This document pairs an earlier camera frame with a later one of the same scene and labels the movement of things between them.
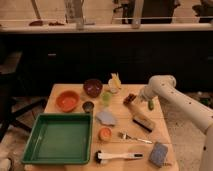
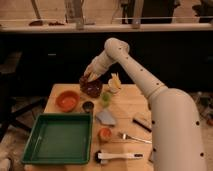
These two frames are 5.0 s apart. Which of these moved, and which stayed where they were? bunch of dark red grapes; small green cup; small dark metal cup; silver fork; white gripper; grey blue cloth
Moved: white gripper; bunch of dark red grapes
Stayed: small green cup; silver fork; grey blue cloth; small dark metal cup
